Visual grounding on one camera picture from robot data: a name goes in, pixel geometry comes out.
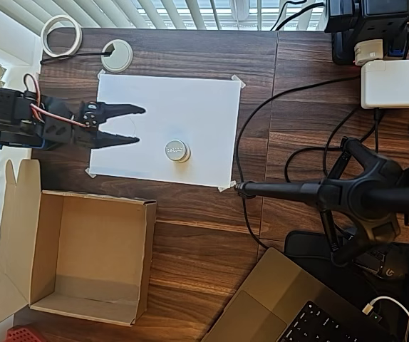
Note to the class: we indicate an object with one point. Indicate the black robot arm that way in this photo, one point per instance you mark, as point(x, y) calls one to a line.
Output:
point(8, 110)

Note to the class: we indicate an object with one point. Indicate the open cardboard box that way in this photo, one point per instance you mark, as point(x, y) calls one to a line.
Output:
point(94, 260)

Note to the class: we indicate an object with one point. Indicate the blue plug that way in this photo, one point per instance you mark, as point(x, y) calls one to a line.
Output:
point(397, 48)

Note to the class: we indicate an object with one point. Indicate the masking tape roll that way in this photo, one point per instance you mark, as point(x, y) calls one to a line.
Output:
point(44, 39)

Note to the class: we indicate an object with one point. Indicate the black mouse pad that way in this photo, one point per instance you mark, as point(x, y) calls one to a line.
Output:
point(308, 246)

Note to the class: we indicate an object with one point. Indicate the white square power adapter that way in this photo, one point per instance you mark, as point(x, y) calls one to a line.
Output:
point(393, 83)

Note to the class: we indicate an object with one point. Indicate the black tripod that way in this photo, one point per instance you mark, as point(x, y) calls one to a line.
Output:
point(368, 194)

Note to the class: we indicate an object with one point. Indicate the black computer mouse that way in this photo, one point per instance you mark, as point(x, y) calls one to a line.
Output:
point(393, 269)

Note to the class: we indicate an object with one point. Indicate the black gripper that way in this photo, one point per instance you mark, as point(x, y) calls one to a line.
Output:
point(82, 134)

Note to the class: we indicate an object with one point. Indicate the masking tape piece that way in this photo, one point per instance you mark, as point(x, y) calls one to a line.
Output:
point(226, 187)
point(102, 74)
point(91, 173)
point(239, 82)

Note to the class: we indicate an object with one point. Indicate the small jar with silver lid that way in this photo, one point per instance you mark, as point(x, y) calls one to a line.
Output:
point(176, 149)

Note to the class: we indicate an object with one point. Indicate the grey laptop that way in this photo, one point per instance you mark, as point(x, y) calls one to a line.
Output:
point(268, 306)

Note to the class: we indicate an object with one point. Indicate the red leader robot arm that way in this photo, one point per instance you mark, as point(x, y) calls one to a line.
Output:
point(23, 335)

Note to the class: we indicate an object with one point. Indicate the black power strip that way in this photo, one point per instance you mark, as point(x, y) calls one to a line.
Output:
point(365, 19)

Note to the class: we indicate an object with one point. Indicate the small white plug adapter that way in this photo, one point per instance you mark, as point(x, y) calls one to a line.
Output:
point(368, 51)

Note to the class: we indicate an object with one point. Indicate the white paper sheet with circles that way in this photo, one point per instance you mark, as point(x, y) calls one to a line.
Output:
point(190, 107)

